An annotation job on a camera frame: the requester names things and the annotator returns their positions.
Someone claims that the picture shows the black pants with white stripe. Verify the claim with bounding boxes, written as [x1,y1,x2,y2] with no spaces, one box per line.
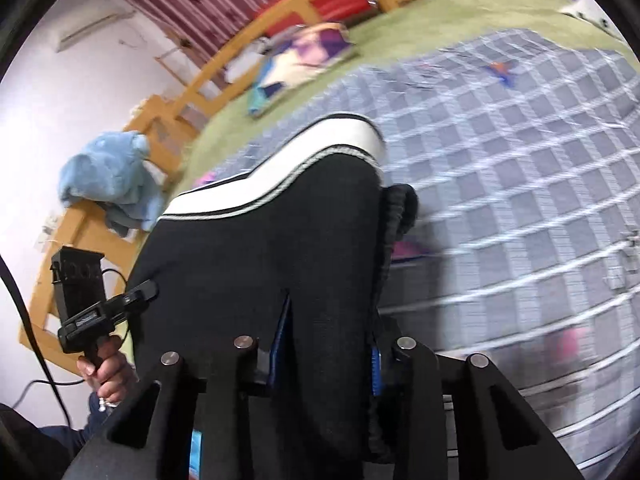
[130,113,418,479]

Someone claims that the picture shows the person's left hand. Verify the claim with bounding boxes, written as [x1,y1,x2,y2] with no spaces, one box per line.
[77,335,138,404]

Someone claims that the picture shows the blue plush toy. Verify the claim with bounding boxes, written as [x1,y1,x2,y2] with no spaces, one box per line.
[58,131,165,237]

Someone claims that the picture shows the grey checked blanket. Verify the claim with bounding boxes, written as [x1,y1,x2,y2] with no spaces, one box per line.
[190,29,639,479]

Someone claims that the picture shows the colourful geometric pillow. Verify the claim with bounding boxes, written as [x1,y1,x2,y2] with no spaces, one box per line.
[247,22,355,117]

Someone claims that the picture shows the green bed sheet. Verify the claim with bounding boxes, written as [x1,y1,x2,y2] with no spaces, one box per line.
[178,0,639,192]

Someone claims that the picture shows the white patterned pillow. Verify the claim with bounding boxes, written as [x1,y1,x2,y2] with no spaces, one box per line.
[560,0,625,41]

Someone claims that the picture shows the wooden bed frame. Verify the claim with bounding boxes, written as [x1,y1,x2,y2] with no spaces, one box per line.
[28,0,413,373]

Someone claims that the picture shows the black cable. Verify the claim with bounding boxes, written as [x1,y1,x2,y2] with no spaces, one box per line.
[0,253,87,430]

